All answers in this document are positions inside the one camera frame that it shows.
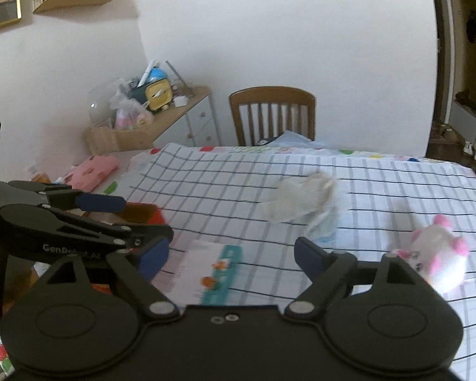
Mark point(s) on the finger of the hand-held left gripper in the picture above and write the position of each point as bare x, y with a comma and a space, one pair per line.
150, 234
101, 203

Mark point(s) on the white teal tissue box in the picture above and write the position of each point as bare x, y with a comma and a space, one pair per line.
206, 264

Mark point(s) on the yellow box-shaped toy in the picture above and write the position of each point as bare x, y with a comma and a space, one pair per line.
160, 95

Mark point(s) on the pink printed pouch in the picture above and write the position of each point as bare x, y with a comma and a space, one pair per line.
91, 170

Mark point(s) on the white gauze cloth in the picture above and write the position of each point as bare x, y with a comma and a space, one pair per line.
297, 200

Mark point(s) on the wooden chair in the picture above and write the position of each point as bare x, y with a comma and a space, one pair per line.
269, 95

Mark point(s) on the white and pink plush toy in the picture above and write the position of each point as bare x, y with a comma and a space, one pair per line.
440, 254

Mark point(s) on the light blue pillow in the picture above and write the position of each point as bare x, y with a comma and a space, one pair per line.
289, 139

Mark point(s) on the dark shoes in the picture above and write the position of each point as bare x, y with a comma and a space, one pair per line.
466, 99

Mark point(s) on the clear plastic dome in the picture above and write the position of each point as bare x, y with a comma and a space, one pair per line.
101, 99

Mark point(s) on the plastic bag with pink contents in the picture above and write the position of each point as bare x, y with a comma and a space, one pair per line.
131, 113

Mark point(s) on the white charger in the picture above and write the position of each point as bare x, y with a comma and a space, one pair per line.
180, 101

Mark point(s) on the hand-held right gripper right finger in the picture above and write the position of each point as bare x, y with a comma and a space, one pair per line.
309, 254

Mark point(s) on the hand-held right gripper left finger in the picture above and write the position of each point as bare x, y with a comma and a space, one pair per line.
155, 254

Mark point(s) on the wicker basket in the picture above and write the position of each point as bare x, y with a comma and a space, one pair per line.
115, 141

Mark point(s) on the white drawer cabinet wooden top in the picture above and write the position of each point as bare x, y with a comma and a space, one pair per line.
198, 123

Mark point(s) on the light blue folded cloth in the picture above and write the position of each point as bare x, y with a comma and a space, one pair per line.
327, 226

